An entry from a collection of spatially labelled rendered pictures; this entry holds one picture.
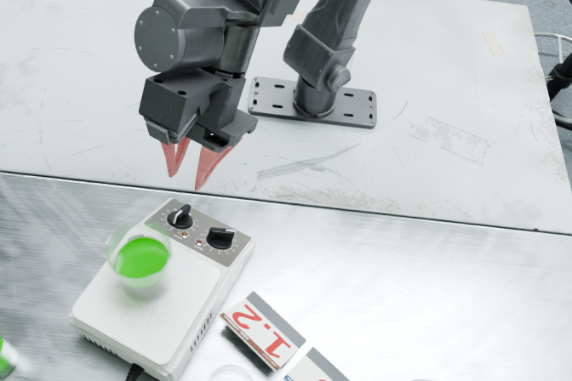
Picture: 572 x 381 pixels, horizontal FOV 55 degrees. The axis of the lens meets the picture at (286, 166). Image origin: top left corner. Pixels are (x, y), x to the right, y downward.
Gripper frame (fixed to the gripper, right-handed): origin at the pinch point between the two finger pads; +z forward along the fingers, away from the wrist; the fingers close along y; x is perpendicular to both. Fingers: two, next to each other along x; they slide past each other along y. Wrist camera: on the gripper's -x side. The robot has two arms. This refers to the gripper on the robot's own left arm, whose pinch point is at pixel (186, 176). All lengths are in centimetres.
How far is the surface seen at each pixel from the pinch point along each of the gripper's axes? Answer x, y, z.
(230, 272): -2.1, 9.3, 7.7
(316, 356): -0.8, 22.5, 13.8
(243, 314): -2.1, 12.6, 12.4
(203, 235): 1.0, 3.8, 7.2
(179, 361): -11.9, 9.7, 13.2
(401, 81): 39.5, 15.6, -9.9
